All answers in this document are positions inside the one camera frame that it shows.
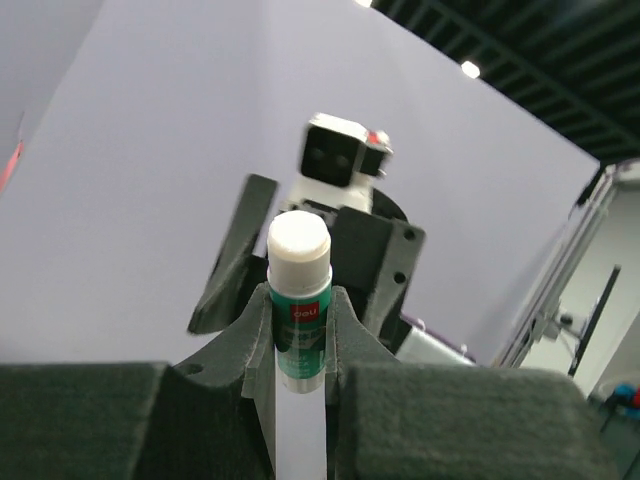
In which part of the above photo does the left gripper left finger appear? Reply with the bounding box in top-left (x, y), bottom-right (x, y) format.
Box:
top-left (1, 286), bottom-right (275, 479)

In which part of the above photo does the green white glue stick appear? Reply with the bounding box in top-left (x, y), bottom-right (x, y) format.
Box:
top-left (267, 210), bottom-right (333, 394)

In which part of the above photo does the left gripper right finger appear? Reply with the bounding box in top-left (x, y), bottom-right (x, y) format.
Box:
top-left (325, 287), bottom-right (618, 479)

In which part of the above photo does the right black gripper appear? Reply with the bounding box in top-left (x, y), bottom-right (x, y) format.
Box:
top-left (188, 174), bottom-right (426, 350)

